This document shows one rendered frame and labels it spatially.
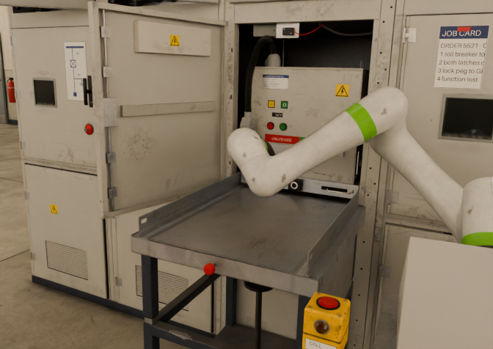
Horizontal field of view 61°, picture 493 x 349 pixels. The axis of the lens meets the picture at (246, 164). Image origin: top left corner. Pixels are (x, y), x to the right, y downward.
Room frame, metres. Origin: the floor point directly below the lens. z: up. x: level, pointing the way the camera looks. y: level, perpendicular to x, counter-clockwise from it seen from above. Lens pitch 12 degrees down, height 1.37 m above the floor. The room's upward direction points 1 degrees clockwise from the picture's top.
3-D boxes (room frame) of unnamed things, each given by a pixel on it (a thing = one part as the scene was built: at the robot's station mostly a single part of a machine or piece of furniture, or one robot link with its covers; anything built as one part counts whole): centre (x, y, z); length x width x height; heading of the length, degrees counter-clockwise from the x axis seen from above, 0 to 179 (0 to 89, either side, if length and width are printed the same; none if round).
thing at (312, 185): (1.79, -0.23, 0.89); 0.54 x 0.05 x 0.06; 65
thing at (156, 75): (1.67, 0.32, 1.21); 0.63 x 0.07 x 0.74; 138
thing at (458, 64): (1.47, -0.72, 1.43); 0.15 x 0.01 x 0.21; 65
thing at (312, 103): (1.77, -0.22, 1.15); 0.48 x 0.01 x 0.48; 65
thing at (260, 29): (2.09, -0.37, 1.18); 0.78 x 0.69 x 0.79; 155
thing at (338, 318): (0.79, -0.18, 0.85); 0.08 x 0.08 x 0.10; 65
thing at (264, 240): (1.43, -0.06, 0.82); 0.68 x 0.62 x 0.06; 155
